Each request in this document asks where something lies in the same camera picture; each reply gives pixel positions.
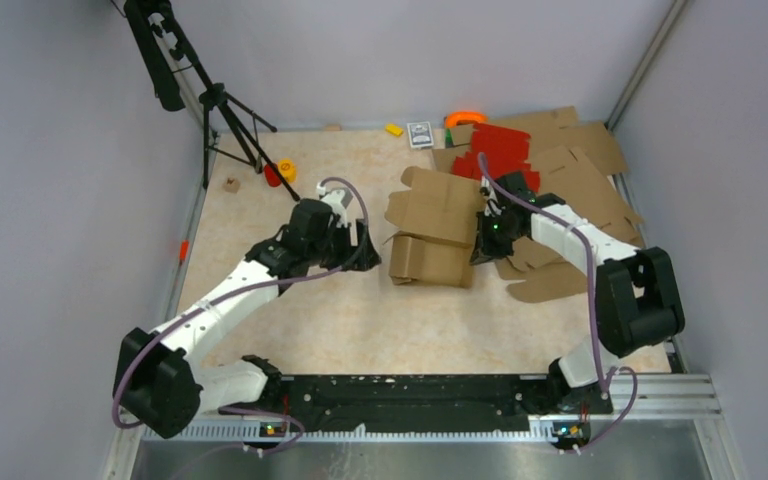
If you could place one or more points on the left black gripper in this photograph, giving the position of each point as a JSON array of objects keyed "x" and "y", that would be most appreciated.
[{"x": 363, "y": 256}]

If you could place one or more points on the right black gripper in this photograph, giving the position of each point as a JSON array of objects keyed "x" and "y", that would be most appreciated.
[{"x": 494, "y": 252}]

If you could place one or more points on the brown cardboard box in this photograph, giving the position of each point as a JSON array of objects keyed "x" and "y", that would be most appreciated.
[{"x": 435, "y": 216}]

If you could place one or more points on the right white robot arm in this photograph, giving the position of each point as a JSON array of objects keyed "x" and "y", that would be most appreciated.
[{"x": 633, "y": 298}]

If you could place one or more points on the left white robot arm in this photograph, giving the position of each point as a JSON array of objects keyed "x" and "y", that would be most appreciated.
[{"x": 161, "y": 379}]

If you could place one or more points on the red cardboard box blank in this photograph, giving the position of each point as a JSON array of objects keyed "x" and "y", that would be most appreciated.
[{"x": 506, "y": 151}]

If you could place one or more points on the yellow and red toy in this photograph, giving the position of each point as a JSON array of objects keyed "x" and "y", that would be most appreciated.
[{"x": 285, "y": 171}]

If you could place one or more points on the yellow block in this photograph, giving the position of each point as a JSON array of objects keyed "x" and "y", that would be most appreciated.
[{"x": 394, "y": 130}]

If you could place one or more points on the playing card deck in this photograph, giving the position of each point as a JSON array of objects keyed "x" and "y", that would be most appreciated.
[{"x": 420, "y": 135}]

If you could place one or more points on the stack of brown cardboard blanks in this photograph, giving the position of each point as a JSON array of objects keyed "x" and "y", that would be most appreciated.
[{"x": 575, "y": 160}]

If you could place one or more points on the small wooden block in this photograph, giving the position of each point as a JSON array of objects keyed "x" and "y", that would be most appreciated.
[{"x": 231, "y": 185}]

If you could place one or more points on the small orange clip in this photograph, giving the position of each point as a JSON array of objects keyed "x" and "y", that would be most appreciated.
[{"x": 183, "y": 251}]

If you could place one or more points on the black tripod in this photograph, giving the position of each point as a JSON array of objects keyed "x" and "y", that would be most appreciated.
[{"x": 166, "y": 52}]

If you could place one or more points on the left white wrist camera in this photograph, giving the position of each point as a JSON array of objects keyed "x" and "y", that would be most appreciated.
[{"x": 339, "y": 199}]

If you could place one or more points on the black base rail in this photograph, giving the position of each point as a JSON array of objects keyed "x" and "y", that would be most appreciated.
[{"x": 426, "y": 406}]

